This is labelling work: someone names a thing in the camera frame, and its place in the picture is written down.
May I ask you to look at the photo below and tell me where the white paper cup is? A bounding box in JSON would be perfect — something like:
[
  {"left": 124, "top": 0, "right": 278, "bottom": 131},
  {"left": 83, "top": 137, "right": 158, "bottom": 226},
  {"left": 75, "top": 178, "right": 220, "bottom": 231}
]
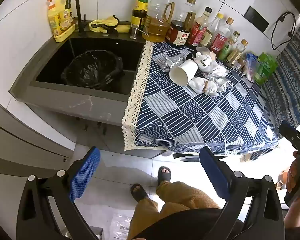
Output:
[{"left": 169, "top": 60, "right": 198, "bottom": 86}]

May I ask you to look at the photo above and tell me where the beige paper cup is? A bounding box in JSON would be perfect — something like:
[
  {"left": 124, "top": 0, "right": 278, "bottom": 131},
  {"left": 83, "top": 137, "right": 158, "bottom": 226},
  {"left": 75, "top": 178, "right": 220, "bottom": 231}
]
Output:
[{"left": 210, "top": 51, "right": 217, "bottom": 61}]

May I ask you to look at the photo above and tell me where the silver foil bag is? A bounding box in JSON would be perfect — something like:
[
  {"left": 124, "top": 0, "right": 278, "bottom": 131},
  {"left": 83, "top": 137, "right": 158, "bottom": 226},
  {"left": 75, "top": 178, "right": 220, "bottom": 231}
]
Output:
[{"left": 160, "top": 55, "right": 185, "bottom": 73}]

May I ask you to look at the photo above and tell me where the white tissue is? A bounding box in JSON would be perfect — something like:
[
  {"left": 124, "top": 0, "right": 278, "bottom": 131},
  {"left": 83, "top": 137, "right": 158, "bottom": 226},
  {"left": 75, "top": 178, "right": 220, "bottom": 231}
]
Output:
[{"left": 188, "top": 77, "right": 207, "bottom": 94}]

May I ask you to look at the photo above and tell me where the black cloth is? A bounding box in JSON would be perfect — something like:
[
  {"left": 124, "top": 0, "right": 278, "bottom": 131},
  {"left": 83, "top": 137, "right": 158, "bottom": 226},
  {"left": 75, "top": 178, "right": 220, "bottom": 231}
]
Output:
[{"left": 186, "top": 51, "right": 197, "bottom": 61}]

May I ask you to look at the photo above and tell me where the dark kitchen sink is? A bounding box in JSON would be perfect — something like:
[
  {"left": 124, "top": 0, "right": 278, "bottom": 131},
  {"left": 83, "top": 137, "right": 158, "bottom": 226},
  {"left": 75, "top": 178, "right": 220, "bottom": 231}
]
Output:
[{"left": 10, "top": 28, "right": 145, "bottom": 126}]

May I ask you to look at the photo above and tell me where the black trash bin with bag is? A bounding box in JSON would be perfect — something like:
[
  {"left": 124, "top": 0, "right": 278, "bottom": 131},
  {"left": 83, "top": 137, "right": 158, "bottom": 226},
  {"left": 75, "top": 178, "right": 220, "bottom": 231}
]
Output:
[{"left": 61, "top": 50, "right": 124, "bottom": 90}]

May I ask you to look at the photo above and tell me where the person's right hand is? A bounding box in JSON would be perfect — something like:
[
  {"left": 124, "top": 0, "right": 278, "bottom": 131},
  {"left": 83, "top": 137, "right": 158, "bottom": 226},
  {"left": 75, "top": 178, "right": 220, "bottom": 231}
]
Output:
[{"left": 286, "top": 151, "right": 298, "bottom": 192}]

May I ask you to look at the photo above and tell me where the person's brown trousers leg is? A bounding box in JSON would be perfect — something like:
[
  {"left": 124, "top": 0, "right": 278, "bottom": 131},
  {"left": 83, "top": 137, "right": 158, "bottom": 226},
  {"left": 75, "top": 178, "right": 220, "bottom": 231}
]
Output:
[{"left": 127, "top": 181, "right": 220, "bottom": 239}]

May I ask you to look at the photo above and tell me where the black sandal foot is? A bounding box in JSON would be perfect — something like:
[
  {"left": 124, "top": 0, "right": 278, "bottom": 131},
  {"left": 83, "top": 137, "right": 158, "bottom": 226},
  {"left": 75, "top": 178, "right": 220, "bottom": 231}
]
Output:
[
  {"left": 157, "top": 166, "right": 171, "bottom": 186},
  {"left": 130, "top": 183, "right": 149, "bottom": 203}
]

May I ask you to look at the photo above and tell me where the blue patterned curtain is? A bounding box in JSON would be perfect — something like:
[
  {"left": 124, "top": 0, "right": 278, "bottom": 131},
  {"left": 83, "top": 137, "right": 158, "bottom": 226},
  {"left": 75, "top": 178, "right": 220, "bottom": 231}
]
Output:
[{"left": 263, "top": 27, "right": 300, "bottom": 128}]

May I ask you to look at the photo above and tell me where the green box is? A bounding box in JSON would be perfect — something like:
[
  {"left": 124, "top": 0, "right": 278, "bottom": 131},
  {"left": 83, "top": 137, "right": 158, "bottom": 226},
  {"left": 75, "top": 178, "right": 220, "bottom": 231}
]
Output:
[{"left": 254, "top": 53, "right": 278, "bottom": 85}]

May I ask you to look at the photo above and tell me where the blue patterned tablecloth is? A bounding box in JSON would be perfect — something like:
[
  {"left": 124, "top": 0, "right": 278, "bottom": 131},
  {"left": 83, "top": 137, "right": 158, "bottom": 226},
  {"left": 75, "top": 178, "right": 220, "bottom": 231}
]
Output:
[{"left": 122, "top": 42, "right": 279, "bottom": 155}]

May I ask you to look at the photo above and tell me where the small brown seasoning bottle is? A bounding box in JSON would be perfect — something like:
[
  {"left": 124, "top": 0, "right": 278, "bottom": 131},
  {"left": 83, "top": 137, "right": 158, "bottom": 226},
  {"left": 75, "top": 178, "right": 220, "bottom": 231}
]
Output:
[{"left": 226, "top": 39, "right": 248, "bottom": 64}]

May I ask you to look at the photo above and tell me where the clear vinegar bottle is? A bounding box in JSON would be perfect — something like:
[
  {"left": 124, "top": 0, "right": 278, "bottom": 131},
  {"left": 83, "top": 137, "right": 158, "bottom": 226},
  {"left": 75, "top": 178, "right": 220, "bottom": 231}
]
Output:
[{"left": 210, "top": 17, "right": 234, "bottom": 54}]

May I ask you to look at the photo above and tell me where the black curved faucet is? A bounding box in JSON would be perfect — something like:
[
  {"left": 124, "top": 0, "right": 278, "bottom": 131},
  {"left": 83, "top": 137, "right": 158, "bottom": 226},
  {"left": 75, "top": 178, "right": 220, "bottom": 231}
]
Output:
[{"left": 65, "top": 0, "right": 85, "bottom": 35}]

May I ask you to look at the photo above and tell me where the yellow sponge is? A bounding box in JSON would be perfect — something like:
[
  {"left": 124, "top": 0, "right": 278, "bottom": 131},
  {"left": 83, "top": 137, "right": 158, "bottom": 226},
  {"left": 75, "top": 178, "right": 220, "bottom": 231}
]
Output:
[{"left": 115, "top": 24, "right": 130, "bottom": 34}]

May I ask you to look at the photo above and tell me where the yellow cleaning cloth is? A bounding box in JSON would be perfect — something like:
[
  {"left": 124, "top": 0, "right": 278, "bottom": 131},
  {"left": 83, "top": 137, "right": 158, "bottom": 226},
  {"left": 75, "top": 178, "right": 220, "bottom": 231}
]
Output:
[{"left": 89, "top": 15, "right": 120, "bottom": 36}]

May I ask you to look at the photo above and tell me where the red label sauce bottle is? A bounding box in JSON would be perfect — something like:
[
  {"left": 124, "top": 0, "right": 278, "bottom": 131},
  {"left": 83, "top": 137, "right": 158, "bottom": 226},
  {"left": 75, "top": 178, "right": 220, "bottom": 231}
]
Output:
[{"left": 186, "top": 7, "right": 212, "bottom": 49}]

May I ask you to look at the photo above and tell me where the yellow dish soap bottle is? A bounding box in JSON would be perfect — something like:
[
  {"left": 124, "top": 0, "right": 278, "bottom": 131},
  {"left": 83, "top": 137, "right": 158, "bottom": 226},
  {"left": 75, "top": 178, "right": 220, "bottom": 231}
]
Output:
[{"left": 46, "top": 0, "right": 75, "bottom": 37}]

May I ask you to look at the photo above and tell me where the dark soy sauce jug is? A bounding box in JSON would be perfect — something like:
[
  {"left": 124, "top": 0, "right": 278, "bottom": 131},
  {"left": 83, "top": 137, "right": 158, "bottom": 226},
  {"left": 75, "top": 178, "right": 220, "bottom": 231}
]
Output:
[{"left": 166, "top": 0, "right": 196, "bottom": 47}]

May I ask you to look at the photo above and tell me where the green yellow label bottle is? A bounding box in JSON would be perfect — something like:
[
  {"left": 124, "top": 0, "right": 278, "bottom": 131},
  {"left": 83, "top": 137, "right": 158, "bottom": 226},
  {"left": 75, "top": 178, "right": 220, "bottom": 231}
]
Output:
[{"left": 131, "top": 0, "right": 148, "bottom": 30}]

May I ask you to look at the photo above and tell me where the large cooking oil jug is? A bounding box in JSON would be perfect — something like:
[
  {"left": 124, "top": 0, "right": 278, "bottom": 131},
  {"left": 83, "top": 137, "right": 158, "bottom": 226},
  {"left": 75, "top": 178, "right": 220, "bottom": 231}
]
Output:
[{"left": 142, "top": 0, "right": 175, "bottom": 43}]

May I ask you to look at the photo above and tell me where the black wall cable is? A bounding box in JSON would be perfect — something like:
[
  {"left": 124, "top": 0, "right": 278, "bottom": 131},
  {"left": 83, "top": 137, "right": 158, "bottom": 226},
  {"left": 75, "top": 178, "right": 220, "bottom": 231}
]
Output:
[{"left": 270, "top": 11, "right": 297, "bottom": 51}]

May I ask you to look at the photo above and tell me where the black wall socket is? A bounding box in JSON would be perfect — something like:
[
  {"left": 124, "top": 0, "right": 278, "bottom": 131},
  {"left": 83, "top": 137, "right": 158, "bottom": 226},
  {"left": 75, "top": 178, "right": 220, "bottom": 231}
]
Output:
[{"left": 243, "top": 6, "right": 269, "bottom": 33}]

